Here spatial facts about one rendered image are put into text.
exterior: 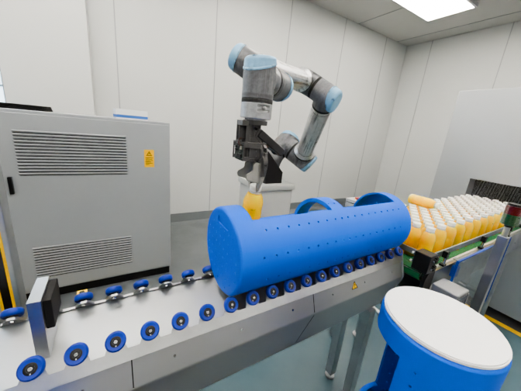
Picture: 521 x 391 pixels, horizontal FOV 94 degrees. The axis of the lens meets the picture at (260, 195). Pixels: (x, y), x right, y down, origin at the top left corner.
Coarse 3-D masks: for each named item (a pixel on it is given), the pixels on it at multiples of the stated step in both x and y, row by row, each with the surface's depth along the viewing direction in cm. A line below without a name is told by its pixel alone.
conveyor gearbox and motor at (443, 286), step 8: (440, 280) 117; (448, 280) 118; (432, 288) 115; (440, 288) 112; (448, 288) 111; (456, 288) 112; (464, 288) 113; (456, 296) 107; (464, 296) 109; (464, 304) 112
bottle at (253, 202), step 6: (252, 192) 77; (258, 192) 78; (246, 198) 78; (252, 198) 77; (258, 198) 77; (246, 204) 78; (252, 204) 77; (258, 204) 78; (252, 210) 78; (258, 210) 79; (252, 216) 79; (258, 216) 80
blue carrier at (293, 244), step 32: (384, 192) 119; (224, 224) 76; (256, 224) 72; (288, 224) 77; (320, 224) 83; (352, 224) 91; (384, 224) 100; (224, 256) 76; (256, 256) 69; (288, 256) 75; (320, 256) 83; (352, 256) 95; (224, 288) 78; (256, 288) 75
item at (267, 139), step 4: (260, 132) 71; (264, 132) 71; (260, 136) 71; (264, 136) 72; (268, 136) 72; (264, 140) 72; (268, 140) 73; (272, 140) 74; (268, 144) 73; (272, 144) 74; (276, 144) 75; (268, 148) 78; (272, 148) 75; (276, 148) 75; (280, 148) 76; (272, 152) 77; (276, 152) 76; (280, 152) 77; (284, 152) 77
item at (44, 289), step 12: (48, 276) 60; (36, 288) 56; (48, 288) 57; (36, 300) 52; (48, 300) 53; (60, 300) 62; (36, 312) 52; (48, 312) 54; (36, 324) 53; (48, 324) 55; (36, 336) 54; (48, 336) 56; (36, 348) 54; (48, 348) 56
